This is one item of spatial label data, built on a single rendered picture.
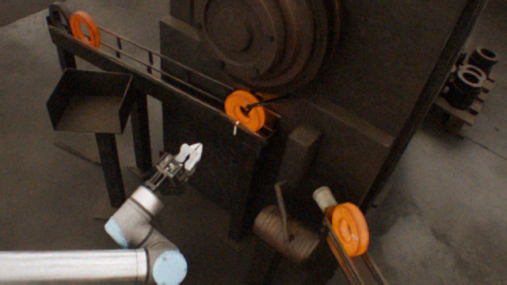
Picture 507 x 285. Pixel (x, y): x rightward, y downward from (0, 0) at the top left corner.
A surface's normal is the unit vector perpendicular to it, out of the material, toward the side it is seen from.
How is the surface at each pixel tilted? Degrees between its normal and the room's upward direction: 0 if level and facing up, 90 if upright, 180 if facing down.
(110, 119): 5
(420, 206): 0
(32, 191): 0
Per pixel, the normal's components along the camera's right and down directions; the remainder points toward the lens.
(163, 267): 0.50, 0.04
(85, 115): 0.04, -0.69
